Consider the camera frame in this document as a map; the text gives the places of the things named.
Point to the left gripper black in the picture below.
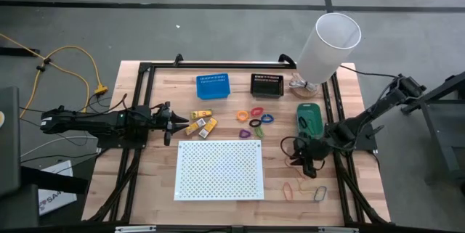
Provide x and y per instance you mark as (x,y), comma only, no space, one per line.
(160,118)

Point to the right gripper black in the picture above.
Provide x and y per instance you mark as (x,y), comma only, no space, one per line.
(314,149)

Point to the orange rubber band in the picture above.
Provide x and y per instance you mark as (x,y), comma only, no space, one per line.
(294,167)

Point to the yellow green crayon box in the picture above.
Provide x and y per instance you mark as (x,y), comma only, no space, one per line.
(208,128)
(195,127)

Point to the coloured rubber bands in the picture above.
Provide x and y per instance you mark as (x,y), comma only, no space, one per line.
(301,186)

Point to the yellow crayon box red mark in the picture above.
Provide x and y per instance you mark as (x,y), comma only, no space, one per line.
(201,114)

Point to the blue rubber band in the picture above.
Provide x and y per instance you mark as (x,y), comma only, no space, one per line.
(315,195)

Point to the green coil wristband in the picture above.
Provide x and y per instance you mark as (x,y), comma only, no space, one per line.
(258,135)

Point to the orange coil wristband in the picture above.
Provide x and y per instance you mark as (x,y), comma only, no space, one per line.
(238,116)

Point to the blue coil wristband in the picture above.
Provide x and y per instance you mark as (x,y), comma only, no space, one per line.
(262,118)

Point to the black coil wristband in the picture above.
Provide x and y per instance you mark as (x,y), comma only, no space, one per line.
(250,122)

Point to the red coil wristband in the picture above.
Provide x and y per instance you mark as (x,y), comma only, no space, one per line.
(252,111)

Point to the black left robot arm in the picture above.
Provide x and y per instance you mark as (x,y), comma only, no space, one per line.
(91,122)

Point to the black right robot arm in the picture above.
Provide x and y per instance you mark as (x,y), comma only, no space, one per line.
(381,107)

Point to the green plastic tray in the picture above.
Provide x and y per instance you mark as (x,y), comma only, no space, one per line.
(312,117)

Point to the blue plastic basket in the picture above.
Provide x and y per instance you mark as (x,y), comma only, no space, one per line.
(213,87)

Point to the white perforated metal shelf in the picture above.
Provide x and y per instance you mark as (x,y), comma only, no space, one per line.
(218,169)

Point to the purple coil wristband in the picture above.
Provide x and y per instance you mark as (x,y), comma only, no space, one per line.
(241,135)

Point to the black table clamp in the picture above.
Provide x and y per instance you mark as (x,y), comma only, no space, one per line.
(287,59)
(178,59)

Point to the black plastic basket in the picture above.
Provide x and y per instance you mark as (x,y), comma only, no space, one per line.
(267,86)

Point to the white shade table lamp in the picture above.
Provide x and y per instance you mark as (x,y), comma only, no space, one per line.
(327,51)

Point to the white printed paper box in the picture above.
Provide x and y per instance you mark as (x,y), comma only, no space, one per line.
(58,196)

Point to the grey laptop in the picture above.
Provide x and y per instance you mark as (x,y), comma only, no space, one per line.
(9,142)

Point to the black aluminium table frame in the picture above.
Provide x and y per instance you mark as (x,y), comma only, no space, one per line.
(218,65)

